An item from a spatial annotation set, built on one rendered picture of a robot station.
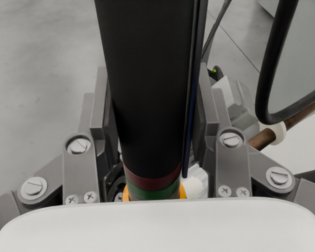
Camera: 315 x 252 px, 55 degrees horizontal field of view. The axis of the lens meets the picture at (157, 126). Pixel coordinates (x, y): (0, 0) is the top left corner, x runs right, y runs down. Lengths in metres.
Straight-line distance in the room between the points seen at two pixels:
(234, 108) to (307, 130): 0.14
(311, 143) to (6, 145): 1.95
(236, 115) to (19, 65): 2.40
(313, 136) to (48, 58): 2.50
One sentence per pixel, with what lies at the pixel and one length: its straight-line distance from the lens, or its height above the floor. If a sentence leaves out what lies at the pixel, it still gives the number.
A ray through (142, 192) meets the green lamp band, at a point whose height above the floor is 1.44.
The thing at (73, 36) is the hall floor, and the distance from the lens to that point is 3.06.
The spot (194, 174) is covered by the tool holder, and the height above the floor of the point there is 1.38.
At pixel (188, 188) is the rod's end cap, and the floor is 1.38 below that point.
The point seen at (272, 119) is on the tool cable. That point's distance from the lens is 0.27.
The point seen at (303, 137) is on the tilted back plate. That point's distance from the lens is 0.60.
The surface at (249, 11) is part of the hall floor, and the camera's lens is 3.42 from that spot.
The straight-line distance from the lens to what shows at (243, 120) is 0.65.
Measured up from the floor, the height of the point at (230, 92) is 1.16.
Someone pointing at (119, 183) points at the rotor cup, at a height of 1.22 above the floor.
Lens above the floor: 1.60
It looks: 49 degrees down
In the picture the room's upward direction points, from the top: 1 degrees counter-clockwise
